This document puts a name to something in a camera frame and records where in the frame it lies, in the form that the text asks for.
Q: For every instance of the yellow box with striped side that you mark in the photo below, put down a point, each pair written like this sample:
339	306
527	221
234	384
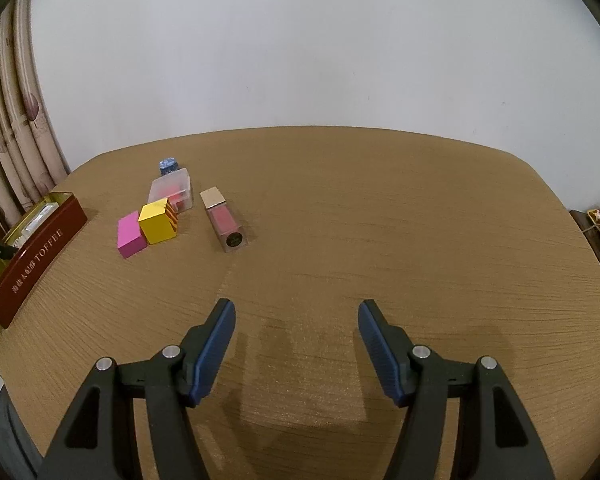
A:
156	221

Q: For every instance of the red rectangular tin box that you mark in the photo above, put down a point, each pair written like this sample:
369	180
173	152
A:
32	260

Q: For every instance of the pink rectangular block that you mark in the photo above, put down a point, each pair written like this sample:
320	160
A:
130	236

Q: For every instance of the grey chair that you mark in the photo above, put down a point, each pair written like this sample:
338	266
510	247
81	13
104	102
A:
7	440

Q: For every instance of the dark wooden side furniture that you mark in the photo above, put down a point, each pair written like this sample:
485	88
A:
595	245

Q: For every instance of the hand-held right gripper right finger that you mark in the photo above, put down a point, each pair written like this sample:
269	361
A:
380	350

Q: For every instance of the pink lip gloss tube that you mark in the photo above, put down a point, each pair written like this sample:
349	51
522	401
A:
226	220

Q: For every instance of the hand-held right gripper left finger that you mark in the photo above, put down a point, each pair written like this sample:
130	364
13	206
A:
211	355

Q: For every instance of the beige floral curtain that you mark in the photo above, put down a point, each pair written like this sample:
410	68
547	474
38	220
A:
15	125

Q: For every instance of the white object in tin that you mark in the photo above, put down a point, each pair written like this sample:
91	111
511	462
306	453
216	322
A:
39	220

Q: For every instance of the clear plastic box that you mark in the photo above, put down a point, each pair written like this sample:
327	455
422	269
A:
172	187

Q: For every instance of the small blue patterned object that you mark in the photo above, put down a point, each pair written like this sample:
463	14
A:
168	165

